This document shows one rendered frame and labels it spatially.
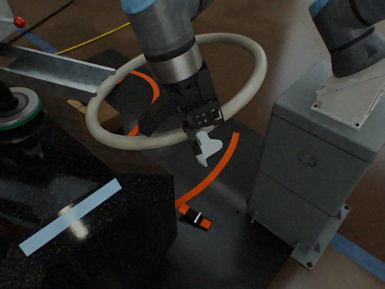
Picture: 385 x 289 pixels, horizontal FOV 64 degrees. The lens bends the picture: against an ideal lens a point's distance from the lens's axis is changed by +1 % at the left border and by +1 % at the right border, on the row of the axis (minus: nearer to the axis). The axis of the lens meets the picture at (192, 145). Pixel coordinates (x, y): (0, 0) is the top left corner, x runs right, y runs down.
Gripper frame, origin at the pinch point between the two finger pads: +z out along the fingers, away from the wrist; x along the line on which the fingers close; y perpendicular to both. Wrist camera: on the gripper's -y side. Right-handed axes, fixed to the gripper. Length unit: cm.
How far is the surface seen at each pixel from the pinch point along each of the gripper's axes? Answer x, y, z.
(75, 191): 19.3, -40.2, 14.3
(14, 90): 67, -61, -4
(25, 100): 60, -56, -2
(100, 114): 142, -63, 59
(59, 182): 24, -45, 12
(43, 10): 358, -128, 20
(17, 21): 51, -38, -28
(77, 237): 8.8, -42.7, 22.4
